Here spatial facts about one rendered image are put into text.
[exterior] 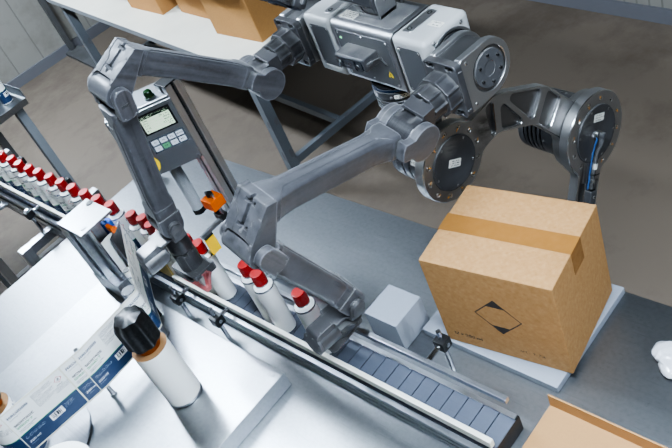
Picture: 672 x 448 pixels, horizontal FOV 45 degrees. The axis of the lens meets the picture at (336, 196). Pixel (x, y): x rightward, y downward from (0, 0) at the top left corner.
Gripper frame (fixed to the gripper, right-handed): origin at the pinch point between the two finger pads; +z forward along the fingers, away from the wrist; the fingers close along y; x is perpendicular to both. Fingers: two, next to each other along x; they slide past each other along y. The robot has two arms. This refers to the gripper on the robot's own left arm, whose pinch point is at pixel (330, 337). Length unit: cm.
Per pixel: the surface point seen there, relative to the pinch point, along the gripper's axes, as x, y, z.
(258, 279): -21.6, 1.0, -0.3
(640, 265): 65, -121, 65
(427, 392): 23.8, -1.1, -11.9
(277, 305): -14.9, 0.5, 6.3
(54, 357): -56, 39, 53
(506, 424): 38.7, -2.4, -23.9
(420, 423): 26.6, 5.1, -11.3
